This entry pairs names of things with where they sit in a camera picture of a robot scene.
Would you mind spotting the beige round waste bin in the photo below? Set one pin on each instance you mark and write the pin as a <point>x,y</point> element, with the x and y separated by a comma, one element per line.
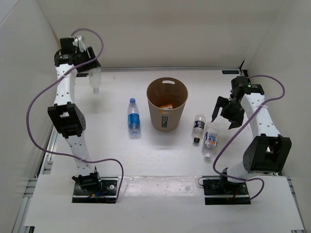
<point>166,100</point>

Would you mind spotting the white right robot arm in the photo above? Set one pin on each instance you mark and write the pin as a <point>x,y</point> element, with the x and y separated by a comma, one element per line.
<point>268,151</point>

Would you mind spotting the clear unlabelled plastic bottle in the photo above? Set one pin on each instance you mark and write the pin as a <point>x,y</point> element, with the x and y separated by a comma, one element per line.
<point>95,80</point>

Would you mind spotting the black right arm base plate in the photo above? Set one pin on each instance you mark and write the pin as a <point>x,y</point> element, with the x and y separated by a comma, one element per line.
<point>219,191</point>

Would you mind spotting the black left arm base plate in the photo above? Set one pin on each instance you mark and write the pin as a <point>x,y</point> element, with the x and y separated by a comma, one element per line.
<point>105,193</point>

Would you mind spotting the clear bottle blue orange label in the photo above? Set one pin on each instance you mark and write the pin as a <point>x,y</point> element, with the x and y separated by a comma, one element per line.
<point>210,140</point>

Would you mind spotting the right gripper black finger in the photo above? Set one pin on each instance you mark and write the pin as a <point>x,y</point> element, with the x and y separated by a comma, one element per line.
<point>235,123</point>
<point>220,103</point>

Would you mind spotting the clear bottle black label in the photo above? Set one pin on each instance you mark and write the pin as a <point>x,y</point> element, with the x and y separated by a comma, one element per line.
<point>198,128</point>

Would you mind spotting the orange packet inside bin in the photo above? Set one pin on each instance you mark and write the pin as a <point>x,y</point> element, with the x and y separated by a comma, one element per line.
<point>168,106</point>

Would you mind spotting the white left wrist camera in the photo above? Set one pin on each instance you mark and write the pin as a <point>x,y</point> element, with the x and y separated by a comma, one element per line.
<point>78,42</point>

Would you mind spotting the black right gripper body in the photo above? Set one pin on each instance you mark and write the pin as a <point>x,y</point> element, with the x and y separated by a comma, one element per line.
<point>233,111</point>

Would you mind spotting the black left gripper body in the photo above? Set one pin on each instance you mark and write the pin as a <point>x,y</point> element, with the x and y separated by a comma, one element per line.
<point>83,57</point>

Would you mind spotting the clear bottle blue cap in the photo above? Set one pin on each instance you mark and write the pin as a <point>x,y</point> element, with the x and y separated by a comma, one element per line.
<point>133,119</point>

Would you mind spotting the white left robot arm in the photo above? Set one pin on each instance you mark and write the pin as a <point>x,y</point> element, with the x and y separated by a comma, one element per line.
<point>66,116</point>

